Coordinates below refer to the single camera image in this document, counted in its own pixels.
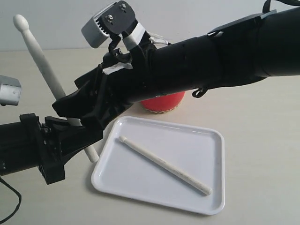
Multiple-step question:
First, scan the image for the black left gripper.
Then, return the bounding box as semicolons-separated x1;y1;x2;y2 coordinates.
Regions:
20;113;103;185

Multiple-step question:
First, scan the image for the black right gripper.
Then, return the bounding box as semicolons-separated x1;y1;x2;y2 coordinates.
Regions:
52;46;159;130

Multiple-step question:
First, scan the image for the wooden drumstick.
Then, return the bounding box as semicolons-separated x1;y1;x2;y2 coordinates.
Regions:
118;136;212;195
13;14;102;163

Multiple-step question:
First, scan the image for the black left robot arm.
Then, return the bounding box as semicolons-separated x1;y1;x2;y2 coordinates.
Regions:
0;113;103;184

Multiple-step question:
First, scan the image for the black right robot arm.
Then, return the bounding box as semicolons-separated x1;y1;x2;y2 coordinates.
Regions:
52;7;300;129

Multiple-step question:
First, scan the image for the red small drum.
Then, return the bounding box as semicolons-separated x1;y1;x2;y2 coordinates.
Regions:
140;91;186;113

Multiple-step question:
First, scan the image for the white plastic tray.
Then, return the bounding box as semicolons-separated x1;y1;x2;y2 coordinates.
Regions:
91;116;225;215

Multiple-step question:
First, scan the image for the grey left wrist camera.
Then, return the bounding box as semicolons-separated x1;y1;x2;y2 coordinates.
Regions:
0;75;22;106

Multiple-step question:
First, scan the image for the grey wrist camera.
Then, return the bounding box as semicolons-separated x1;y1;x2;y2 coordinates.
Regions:
0;75;22;106
81;0;137;48

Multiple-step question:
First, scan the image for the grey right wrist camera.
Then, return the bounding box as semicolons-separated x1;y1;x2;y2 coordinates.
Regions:
81;0;137;48

